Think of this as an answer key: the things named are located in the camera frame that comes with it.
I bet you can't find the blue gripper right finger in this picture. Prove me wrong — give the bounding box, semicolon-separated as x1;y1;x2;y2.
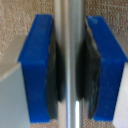
75;15;128;123

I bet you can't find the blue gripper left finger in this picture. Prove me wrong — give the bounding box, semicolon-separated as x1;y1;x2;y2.
17;13;67;123

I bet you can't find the silver drawer handle bar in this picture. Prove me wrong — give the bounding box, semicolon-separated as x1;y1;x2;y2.
53;0;84;128

